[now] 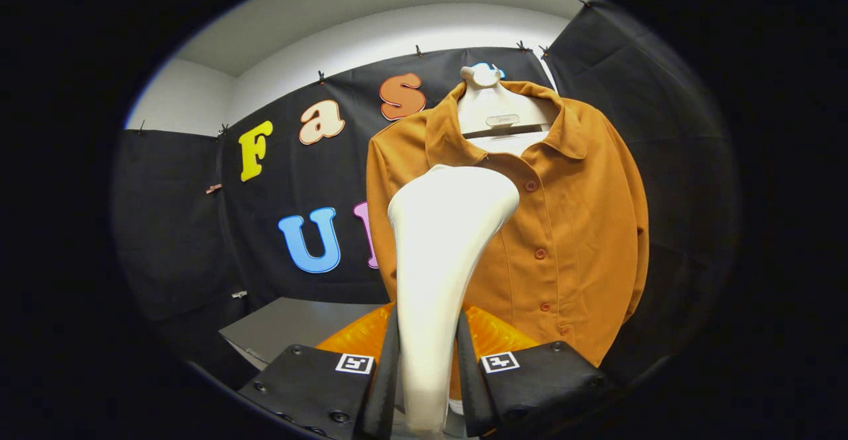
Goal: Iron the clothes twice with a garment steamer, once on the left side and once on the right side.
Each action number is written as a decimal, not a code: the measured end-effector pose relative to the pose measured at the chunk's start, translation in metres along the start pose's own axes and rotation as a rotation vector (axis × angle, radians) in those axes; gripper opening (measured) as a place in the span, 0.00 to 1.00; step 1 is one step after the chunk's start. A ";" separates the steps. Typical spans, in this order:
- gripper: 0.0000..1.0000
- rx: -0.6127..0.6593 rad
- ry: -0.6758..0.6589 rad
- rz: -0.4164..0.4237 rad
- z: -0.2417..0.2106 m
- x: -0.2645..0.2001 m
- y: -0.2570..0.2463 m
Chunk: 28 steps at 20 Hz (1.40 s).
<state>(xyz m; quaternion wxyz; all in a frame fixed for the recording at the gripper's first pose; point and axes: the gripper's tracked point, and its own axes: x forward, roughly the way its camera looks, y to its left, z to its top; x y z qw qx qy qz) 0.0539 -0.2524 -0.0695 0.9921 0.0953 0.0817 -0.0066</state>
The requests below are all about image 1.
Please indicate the pink cloth clip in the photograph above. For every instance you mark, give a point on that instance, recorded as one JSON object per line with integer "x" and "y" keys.
{"x": 213, "y": 188}

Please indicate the white clothes hanger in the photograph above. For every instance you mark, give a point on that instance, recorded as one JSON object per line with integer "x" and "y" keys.
{"x": 493, "y": 105}

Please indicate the white garment steamer head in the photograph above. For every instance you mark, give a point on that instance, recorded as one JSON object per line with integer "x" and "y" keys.
{"x": 437, "y": 261}

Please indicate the orange button-up shirt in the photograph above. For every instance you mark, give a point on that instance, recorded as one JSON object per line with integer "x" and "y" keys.
{"x": 583, "y": 228}

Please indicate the grey cabinet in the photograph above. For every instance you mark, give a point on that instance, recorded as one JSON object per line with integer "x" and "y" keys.
{"x": 291, "y": 324}

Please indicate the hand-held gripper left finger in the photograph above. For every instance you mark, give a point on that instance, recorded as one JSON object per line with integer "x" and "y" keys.
{"x": 384, "y": 393}

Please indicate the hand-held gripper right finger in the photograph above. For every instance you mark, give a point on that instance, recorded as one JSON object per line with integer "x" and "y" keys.
{"x": 472, "y": 393}

